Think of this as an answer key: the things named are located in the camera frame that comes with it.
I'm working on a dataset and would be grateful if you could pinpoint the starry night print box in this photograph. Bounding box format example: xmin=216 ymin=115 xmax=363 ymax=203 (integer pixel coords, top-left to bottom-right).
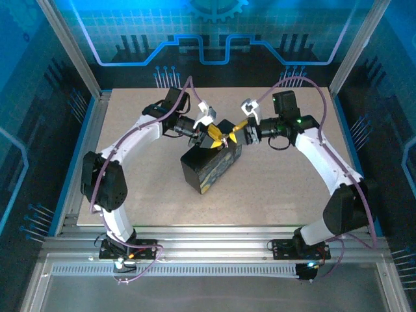
xmin=180 ymin=119 xmax=243 ymax=195

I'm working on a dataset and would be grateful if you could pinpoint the black controller box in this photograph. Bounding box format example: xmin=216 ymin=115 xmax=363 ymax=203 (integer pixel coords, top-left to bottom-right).
xmin=296 ymin=262 xmax=318 ymax=283

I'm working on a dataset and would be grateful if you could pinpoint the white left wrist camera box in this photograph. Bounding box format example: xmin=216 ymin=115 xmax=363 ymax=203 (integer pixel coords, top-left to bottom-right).
xmin=192 ymin=101 xmax=218 ymax=129

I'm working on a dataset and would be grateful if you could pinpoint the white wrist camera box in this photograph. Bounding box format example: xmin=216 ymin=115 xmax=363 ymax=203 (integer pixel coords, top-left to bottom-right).
xmin=192 ymin=101 xmax=218 ymax=129
xmin=240 ymin=98 xmax=263 ymax=126

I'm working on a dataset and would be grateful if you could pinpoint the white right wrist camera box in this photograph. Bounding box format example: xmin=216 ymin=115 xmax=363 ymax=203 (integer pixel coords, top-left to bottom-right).
xmin=240 ymin=98 xmax=263 ymax=126

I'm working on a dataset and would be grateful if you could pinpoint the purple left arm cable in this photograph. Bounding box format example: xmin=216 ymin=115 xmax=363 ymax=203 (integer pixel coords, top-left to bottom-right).
xmin=89 ymin=76 xmax=209 ymax=285

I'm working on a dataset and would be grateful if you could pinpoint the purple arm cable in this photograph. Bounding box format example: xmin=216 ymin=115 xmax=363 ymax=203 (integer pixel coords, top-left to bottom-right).
xmin=258 ymin=76 xmax=380 ymax=279
xmin=89 ymin=76 xmax=209 ymax=285

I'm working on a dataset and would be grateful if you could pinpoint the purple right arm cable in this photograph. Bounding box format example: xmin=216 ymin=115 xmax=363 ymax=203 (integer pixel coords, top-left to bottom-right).
xmin=258 ymin=76 xmax=380 ymax=279

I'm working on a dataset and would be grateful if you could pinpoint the aluminium side rail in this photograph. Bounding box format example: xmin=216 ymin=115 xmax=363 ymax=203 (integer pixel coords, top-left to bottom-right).
xmin=53 ymin=90 xmax=113 ymax=237

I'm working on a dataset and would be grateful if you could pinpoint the aluminium frame rail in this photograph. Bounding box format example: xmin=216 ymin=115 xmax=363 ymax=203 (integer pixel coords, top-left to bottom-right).
xmin=41 ymin=225 xmax=393 ymax=263

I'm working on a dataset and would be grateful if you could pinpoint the aluminium frame post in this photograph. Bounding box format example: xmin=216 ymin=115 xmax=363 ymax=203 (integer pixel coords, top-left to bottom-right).
xmin=36 ymin=0 xmax=104 ymax=98
xmin=328 ymin=0 xmax=391 ymax=96

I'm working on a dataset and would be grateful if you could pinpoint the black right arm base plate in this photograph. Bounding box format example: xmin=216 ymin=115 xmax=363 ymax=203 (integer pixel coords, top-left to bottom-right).
xmin=271 ymin=239 xmax=332 ymax=261

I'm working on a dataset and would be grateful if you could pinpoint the slotted grey cable duct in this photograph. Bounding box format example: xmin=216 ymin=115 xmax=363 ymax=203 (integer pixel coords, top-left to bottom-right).
xmin=51 ymin=263 xmax=302 ymax=278

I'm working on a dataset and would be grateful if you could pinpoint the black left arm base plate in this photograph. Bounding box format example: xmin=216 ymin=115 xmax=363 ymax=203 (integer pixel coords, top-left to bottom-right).
xmin=99 ymin=239 xmax=159 ymax=261

